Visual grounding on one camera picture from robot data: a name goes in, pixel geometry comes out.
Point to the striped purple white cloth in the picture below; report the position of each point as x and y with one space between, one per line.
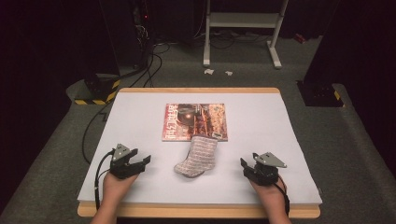
197 155

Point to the small red object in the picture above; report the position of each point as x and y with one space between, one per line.
299 38

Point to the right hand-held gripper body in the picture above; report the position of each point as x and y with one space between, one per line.
264 174

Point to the black stand base striped edge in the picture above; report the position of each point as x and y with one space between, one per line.
99 91
320 95

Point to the magazine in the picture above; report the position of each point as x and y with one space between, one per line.
186 119

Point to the crumpled white paper scrap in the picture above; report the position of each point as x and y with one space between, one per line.
229 73
209 71

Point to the dark equipment rack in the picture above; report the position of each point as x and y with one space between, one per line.
141 28

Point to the wooden table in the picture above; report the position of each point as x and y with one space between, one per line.
199 90

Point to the person's left hand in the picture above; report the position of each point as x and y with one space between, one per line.
116 188

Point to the person's right hand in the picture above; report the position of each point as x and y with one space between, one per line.
269 194

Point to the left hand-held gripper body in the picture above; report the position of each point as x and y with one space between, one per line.
124 169

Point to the white metal stand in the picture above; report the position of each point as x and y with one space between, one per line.
243 20

